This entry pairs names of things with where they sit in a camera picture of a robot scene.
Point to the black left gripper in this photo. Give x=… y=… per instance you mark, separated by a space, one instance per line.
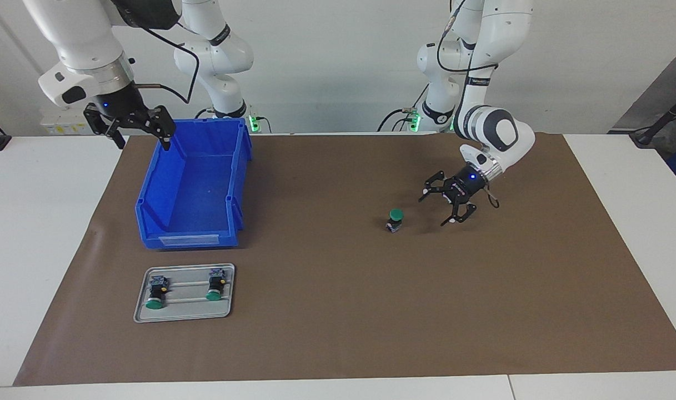
x=466 y=183

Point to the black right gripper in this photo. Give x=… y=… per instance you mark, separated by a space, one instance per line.
x=118 y=103

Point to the green push button switch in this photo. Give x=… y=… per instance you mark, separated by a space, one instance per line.
x=396 y=215
x=157 y=289
x=215 y=283

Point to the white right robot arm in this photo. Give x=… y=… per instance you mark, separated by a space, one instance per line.
x=82 y=33

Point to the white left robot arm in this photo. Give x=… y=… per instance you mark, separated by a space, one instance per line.
x=499 y=33

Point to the blue plastic storage bin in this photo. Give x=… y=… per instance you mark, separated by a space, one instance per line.
x=204 y=189

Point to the brown table mat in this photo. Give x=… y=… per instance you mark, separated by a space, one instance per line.
x=371 y=305

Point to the grey metal tray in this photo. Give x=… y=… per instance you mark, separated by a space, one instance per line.
x=182 y=314

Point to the black tripod stand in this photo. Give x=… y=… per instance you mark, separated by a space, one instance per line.
x=649 y=133

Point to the white wall socket box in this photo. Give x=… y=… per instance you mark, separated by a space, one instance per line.
x=60 y=123

